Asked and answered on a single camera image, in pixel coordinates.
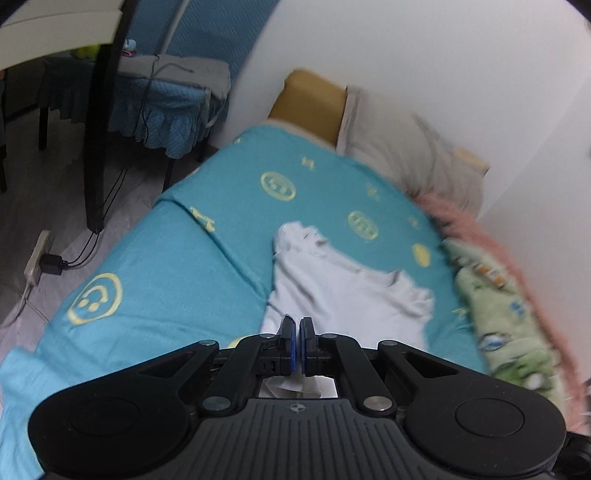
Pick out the green cartoon blanket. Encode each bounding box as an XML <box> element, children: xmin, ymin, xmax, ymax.
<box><xmin>441</xmin><ymin>237</ymin><xmax>578</xmax><ymax>407</ymax></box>

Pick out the blue covered chair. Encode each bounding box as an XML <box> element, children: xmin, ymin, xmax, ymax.
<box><xmin>108</xmin><ymin>0</ymin><xmax>259</xmax><ymax>192</ymax></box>
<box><xmin>37</xmin><ymin>58</ymin><xmax>100</xmax><ymax>151</ymax></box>

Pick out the black charger plug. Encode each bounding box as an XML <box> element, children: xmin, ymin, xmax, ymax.
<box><xmin>41</xmin><ymin>253</ymin><xmax>65</xmax><ymax>277</ymax></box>

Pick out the white power strip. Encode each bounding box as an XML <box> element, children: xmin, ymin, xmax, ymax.
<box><xmin>24</xmin><ymin>229</ymin><xmax>55</xmax><ymax>287</ymax></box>

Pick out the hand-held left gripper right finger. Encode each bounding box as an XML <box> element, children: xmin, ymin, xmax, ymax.
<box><xmin>300</xmin><ymin>316</ymin><xmax>465</xmax><ymax>412</ymax></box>

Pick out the yellow pillow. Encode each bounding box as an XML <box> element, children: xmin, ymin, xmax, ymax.
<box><xmin>452</xmin><ymin>147</ymin><xmax>491</xmax><ymax>177</ymax></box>

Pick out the pink fluffy blanket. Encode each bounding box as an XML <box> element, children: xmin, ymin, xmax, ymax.
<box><xmin>416</xmin><ymin>191</ymin><xmax>591</xmax><ymax>439</ymax></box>

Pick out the white power cord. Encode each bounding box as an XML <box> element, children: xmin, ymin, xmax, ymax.
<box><xmin>0</xmin><ymin>284</ymin><xmax>51</xmax><ymax>328</ymax></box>

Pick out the mustard headboard cushion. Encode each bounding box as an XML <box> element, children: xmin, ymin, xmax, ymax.
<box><xmin>268</xmin><ymin>68</ymin><xmax>348</xmax><ymax>146</ymax></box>

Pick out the white table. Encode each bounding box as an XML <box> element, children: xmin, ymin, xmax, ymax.
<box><xmin>0</xmin><ymin>0</ymin><xmax>139</xmax><ymax>232</ymax></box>

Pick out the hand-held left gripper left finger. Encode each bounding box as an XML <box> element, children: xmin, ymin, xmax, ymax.
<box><xmin>136</xmin><ymin>315</ymin><xmax>301</xmax><ymax>414</ymax></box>

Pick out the grey pillow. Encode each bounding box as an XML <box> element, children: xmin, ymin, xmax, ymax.
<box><xmin>336</xmin><ymin>85</ymin><xmax>483</xmax><ymax>215</ymax></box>

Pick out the grey cloth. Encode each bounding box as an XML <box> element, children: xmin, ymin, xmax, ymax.
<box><xmin>117</xmin><ymin>54</ymin><xmax>232</xmax><ymax>100</ymax></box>

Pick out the white shirt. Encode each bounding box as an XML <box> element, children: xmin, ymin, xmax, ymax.
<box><xmin>259</xmin><ymin>222</ymin><xmax>435</xmax><ymax>400</ymax></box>

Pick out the black cable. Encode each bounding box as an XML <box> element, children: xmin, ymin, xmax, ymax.
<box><xmin>65</xmin><ymin>53</ymin><xmax>197</xmax><ymax>271</ymax></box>

